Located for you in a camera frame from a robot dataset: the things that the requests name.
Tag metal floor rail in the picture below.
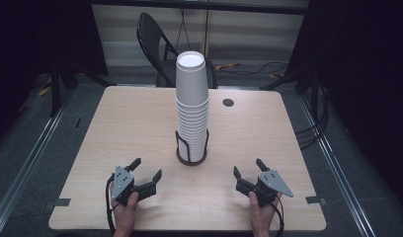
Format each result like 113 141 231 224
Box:
297 94 378 237
0 88 76 229

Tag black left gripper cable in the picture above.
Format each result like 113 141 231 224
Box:
105 174 118 237

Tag person's right hand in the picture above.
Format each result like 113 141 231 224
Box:
249 192 282 234

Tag black stand legs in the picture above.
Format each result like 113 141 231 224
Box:
48 61 117 119
259 67 324 115

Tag grey tape strip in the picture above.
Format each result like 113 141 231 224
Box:
44 197 72 209
304 196 327 206

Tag stack of white paper cups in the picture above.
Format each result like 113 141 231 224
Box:
175 98 210 163

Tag black folding chair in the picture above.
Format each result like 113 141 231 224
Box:
136 12 219 89

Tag person's left hand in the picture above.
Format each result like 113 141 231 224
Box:
111 189 139 233

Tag hanging black cord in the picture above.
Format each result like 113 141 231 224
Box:
175 7 193 53

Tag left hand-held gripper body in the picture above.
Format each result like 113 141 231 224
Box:
111 166 146 207

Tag thin black floor cable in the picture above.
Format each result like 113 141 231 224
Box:
218 60 289 77

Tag black overhead bar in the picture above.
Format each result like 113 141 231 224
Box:
90 0 310 16

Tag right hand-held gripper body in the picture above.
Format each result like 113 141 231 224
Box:
253 170 294 207

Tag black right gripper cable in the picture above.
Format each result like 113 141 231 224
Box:
270 197 285 237

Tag bundle of black floor cables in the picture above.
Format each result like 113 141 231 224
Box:
293 84 330 151

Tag black wire cup holder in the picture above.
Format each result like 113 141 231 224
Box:
175 128 210 167

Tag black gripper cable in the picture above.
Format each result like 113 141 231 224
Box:
105 174 118 237
270 197 285 237

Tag yellow floor tape piece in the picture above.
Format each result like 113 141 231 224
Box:
37 85 53 97
214 62 241 71

